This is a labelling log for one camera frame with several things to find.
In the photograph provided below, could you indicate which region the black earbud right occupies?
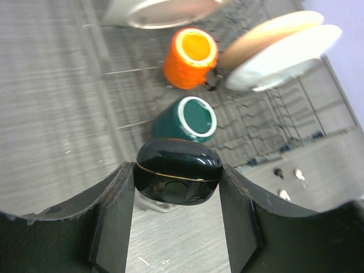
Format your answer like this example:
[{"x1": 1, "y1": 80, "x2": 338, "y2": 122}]
[{"x1": 274, "y1": 168, "x2": 284, "y2": 180}]

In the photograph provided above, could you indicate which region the grey wire dish rack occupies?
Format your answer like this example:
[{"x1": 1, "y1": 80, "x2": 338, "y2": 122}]
[{"x1": 75, "y1": 1, "x2": 362, "y2": 167}]

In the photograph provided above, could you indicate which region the dark green ceramic mug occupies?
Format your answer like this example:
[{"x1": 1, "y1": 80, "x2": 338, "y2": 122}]
[{"x1": 151, "y1": 96, "x2": 217, "y2": 143}]

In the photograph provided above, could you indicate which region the white earbud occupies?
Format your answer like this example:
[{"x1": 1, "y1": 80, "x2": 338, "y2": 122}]
[
  {"x1": 293, "y1": 169, "x2": 305, "y2": 181},
  {"x1": 278, "y1": 189, "x2": 291, "y2": 201}
]

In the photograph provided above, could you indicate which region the white earbud left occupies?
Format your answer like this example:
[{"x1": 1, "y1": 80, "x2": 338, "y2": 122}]
[{"x1": 278, "y1": 189, "x2": 291, "y2": 201}]

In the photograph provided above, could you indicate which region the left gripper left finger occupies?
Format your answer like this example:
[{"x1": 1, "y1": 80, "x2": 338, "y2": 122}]
[{"x1": 1, "y1": 162, "x2": 135, "y2": 272}]

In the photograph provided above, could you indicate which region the cream oval dish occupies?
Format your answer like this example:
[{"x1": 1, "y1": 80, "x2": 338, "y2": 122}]
[{"x1": 101, "y1": 0, "x2": 228, "y2": 30}]

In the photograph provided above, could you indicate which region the white earbud right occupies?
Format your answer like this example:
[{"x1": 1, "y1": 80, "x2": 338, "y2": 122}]
[{"x1": 293, "y1": 169, "x2": 305, "y2": 181}]

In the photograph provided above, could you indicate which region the orange ceramic mug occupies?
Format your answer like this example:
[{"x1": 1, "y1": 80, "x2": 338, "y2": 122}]
[{"x1": 163, "y1": 27, "x2": 218, "y2": 90}]

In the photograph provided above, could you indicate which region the white plate with foot ring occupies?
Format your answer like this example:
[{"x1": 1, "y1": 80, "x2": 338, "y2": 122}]
[{"x1": 225, "y1": 24, "x2": 342, "y2": 92}]

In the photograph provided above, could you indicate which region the beige ceramic plate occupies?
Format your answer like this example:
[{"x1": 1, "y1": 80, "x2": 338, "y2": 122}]
[{"x1": 218, "y1": 11, "x2": 324, "y2": 71}]

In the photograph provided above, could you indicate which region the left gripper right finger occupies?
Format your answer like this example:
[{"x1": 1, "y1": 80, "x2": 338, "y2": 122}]
[{"x1": 219, "y1": 165, "x2": 363, "y2": 272}]

